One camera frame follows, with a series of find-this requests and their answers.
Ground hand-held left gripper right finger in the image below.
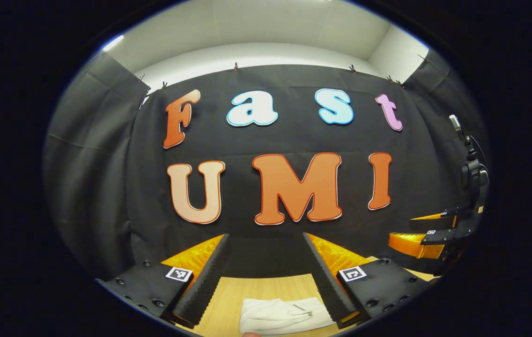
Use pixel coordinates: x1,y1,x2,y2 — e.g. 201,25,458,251
303,232,442,330

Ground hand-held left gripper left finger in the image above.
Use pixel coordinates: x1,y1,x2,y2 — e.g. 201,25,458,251
96,233,231,330

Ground white jeans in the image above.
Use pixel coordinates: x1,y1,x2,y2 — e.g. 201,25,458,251
239,297,337,336

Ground ceiling light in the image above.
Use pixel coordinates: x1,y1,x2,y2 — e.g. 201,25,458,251
102,35,125,52

